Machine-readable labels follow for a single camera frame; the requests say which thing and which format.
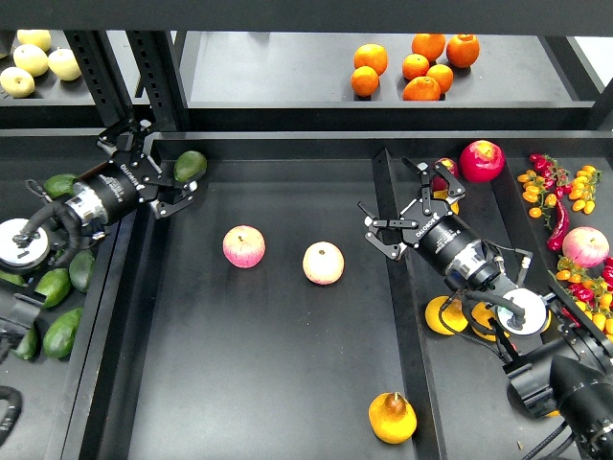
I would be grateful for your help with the yellow pear right of row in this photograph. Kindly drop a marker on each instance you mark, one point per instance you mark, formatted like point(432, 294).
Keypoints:
point(547, 322)

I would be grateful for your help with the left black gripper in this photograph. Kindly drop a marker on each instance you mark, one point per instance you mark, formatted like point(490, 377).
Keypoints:
point(115, 188)

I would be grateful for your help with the green avocado in tray corner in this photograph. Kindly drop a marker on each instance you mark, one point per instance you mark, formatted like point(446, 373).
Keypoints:
point(190, 164)

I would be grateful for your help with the orange fruit top right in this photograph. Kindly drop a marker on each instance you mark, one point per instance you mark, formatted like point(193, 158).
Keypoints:
point(462, 50)

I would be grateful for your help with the black metal shelf frame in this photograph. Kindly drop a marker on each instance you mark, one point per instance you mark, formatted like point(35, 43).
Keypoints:
point(541, 18)

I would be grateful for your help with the yellow pear left of row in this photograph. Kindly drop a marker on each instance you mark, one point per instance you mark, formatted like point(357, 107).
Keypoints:
point(453, 319)

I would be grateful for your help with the yellow pear near red apples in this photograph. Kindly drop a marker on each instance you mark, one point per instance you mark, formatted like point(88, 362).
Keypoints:
point(443, 194)

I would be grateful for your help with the orange fruit far left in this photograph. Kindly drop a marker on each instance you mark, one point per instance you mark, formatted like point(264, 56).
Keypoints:
point(372, 55)

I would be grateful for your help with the yellow cherry tomato bunch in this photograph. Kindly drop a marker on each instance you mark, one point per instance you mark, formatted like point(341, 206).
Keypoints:
point(583, 189)

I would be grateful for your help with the green avocado middle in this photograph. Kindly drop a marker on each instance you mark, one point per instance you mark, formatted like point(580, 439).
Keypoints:
point(54, 285)

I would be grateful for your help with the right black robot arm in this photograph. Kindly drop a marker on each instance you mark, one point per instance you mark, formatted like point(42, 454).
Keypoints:
point(554, 356)

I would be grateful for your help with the orange cherry tomato bunch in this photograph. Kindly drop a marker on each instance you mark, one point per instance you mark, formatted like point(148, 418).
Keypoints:
point(537, 192)

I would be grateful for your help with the small dark red apple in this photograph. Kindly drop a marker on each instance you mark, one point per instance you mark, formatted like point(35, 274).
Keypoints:
point(447, 165)

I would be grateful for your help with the yellow pear middle of row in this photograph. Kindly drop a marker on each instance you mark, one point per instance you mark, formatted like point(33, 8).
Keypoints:
point(482, 314)

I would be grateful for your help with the orange fruit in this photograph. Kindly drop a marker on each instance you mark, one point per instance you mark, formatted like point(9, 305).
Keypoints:
point(443, 75)
point(414, 66)
point(364, 81)
point(422, 89)
point(430, 46)
point(372, 55)
point(462, 50)

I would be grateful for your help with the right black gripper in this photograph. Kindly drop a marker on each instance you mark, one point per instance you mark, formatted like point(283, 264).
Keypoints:
point(429, 225)

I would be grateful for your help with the pink red apple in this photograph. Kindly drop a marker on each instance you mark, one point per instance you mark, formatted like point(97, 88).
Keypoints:
point(243, 246)

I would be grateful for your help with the pale yellow pear front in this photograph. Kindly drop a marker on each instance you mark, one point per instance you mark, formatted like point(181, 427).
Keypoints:
point(17, 82)

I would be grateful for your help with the pale yellow pear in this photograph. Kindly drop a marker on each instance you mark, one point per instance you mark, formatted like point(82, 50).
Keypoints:
point(39, 38)
point(31, 59)
point(17, 82)
point(62, 62)

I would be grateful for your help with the red cherry tomato bunch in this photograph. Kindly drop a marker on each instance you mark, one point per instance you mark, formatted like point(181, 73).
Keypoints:
point(549, 176)

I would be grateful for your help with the orange fruit right lower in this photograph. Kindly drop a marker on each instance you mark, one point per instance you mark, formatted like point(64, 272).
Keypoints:
point(443, 75)

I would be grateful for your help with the black tray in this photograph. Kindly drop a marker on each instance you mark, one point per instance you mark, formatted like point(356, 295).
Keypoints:
point(261, 363)
point(93, 412)

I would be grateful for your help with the orange fruit centre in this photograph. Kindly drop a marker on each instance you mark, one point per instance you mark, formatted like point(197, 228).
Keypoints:
point(414, 66)

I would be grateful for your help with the pale yellow pear top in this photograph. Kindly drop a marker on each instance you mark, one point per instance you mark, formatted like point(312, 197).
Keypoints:
point(39, 38)

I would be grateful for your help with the orange fruit lower left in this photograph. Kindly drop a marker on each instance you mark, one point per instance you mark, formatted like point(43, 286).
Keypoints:
point(364, 81)

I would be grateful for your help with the dark green avocado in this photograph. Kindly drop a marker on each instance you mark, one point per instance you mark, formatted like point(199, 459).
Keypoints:
point(59, 340)

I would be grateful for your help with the green avocado left edge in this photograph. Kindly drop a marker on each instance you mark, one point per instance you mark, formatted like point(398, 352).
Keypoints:
point(14, 279)

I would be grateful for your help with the orange fruit front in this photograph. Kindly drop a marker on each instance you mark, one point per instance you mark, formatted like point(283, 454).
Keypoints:
point(422, 89)

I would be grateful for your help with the yellow pear of row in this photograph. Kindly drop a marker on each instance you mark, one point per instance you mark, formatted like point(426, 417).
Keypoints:
point(453, 319)
point(547, 322)
point(482, 314)

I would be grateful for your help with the dark avocado by tray wall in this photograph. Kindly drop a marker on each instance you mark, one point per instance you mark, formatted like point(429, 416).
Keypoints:
point(81, 270)

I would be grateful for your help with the pale yellow pear right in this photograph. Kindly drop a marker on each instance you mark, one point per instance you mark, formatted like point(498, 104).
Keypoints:
point(62, 62)

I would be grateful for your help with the green avocado left tray top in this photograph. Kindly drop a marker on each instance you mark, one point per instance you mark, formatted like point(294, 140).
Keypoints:
point(60, 185)

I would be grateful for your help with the pale pink apple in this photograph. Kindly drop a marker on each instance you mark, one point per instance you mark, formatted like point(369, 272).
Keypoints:
point(323, 263)

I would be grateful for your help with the black centre tray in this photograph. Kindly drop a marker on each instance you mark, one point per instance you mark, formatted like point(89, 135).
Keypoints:
point(261, 363)

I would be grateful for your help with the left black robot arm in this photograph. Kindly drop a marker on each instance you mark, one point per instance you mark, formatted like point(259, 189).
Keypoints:
point(130, 197)

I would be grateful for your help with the yellow pear with brown top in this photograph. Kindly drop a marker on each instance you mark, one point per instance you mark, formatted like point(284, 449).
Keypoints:
point(392, 418)

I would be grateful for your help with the black left tray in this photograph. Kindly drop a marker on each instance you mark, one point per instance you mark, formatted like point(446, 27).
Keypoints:
point(93, 412)

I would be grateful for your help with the red chili pepper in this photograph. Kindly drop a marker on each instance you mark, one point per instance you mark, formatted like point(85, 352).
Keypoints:
point(560, 230)

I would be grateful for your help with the big red apple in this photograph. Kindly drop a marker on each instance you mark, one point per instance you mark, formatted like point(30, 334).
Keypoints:
point(481, 161)

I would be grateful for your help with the pale yellow pear middle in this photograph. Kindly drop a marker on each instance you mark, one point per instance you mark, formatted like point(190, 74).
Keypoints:
point(31, 59)

